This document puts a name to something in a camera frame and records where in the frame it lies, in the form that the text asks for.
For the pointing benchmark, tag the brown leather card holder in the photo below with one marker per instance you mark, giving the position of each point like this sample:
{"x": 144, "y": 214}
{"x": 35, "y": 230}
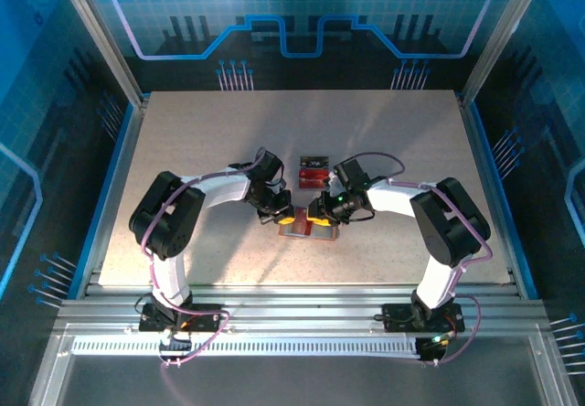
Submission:
{"x": 326, "y": 233}

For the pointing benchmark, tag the black credit card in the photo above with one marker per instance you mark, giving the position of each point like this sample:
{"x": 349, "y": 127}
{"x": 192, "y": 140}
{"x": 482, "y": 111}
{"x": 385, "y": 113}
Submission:
{"x": 314, "y": 162}

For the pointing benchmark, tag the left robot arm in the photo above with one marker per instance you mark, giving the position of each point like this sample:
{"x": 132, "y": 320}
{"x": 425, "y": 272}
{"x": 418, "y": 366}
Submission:
{"x": 178, "y": 227}

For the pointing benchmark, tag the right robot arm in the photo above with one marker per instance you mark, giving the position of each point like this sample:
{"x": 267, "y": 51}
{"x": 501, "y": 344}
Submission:
{"x": 450, "y": 227}

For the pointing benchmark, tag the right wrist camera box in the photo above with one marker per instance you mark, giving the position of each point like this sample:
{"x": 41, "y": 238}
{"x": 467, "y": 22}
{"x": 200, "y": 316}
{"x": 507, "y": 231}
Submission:
{"x": 332, "y": 183}

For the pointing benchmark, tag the aluminium frame cross rail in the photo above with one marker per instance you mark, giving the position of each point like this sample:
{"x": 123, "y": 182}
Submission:
{"x": 297, "y": 310}

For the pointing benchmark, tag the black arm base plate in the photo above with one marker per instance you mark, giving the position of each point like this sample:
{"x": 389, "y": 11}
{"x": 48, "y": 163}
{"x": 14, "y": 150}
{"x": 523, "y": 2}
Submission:
{"x": 395, "y": 319}
{"x": 151, "y": 321}

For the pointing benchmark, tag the aluminium table side rail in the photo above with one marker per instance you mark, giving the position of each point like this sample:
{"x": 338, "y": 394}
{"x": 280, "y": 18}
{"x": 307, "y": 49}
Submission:
{"x": 472, "y": 127}
{"x": 135, "y": 127}

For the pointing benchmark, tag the aluminium frame post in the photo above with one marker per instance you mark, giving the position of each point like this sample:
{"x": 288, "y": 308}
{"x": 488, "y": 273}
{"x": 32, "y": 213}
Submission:
{"x": 101, "y": 35}
{"x": 503, "y": 35}

